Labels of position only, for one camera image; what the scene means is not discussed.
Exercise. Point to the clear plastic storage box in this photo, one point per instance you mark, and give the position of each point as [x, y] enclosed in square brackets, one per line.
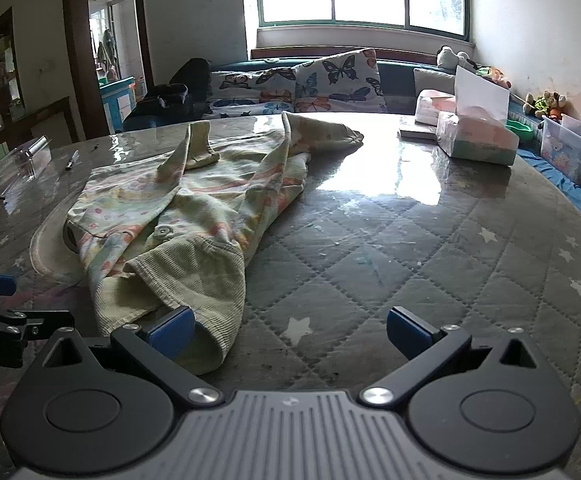
[570, 147]

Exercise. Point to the grey pillow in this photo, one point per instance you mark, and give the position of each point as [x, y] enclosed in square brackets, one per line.
[433, 79]

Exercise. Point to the white pink wipes pack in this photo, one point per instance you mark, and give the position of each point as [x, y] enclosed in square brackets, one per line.
[433, 105]

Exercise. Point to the clear plastic holder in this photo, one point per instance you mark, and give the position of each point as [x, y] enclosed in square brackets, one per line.
[25, 157]

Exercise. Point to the colourful toys pile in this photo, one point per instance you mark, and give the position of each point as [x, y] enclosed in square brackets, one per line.
[495, 76]

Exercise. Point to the flat dark box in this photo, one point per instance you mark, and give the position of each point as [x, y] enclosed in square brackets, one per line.
[415, 131]

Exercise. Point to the brown plush toys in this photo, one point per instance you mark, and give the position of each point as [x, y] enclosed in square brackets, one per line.
[545, 104]

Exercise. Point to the hanging clothes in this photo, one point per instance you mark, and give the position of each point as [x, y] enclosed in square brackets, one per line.
[105, 52]

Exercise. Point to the pink green tissue pack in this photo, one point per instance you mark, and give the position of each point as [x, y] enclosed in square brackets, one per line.
[475, 135]

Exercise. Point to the blue bed sheet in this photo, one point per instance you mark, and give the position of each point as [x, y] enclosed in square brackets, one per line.
[570, 196]

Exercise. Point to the pastel patterned child's jacket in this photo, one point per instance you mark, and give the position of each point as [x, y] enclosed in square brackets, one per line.
[180, 210]

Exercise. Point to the green plastic basin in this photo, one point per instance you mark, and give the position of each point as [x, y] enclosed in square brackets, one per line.
[519, 130]

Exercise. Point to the long butterfly print pillow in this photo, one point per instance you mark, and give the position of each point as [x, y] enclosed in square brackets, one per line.
[250, 90]

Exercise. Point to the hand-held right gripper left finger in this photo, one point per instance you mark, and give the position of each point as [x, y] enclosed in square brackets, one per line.
[173, 331]

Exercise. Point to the pen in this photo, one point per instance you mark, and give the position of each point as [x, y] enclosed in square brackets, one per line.
[72, 160]

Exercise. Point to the blue white cabinet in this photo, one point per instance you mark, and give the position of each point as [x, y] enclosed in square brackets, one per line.
[116, 102]

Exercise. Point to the square butterfly print pillow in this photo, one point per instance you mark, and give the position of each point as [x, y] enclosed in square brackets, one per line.
[340, 80]

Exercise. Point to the dark wooden doorway frame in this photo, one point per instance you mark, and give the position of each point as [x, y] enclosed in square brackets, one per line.
[78, 60]

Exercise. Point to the white plush toy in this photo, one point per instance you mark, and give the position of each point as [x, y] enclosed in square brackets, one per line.
[453, 56]

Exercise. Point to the teal sofa bed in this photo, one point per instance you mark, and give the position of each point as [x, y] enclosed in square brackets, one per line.
[395, 80]

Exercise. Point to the grey quilted star table cover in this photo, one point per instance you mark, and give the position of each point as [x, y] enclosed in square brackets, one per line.
[370, 240]

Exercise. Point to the black bag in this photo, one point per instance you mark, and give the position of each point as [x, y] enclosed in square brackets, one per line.
[185, 85]

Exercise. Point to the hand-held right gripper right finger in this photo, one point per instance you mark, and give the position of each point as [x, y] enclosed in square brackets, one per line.
[404, 327]

